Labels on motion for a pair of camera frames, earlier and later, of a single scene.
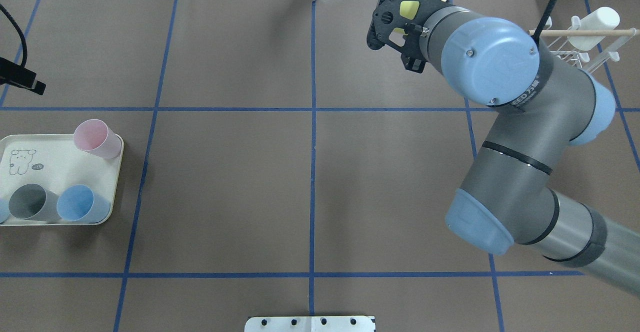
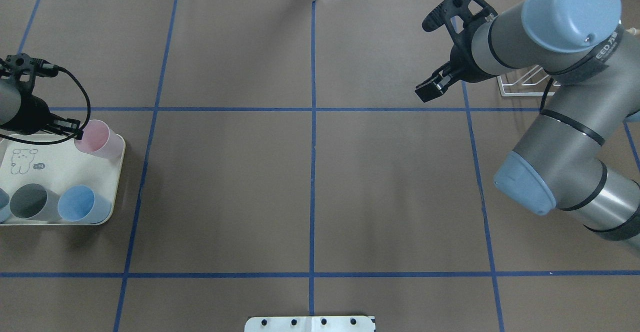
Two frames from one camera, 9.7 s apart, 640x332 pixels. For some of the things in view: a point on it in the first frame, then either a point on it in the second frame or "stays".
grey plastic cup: x=32 y=202 stays
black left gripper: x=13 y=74 -> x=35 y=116
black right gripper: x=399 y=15 -> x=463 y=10
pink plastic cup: x=95 y=136 stays
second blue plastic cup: x=77 y=203 stays
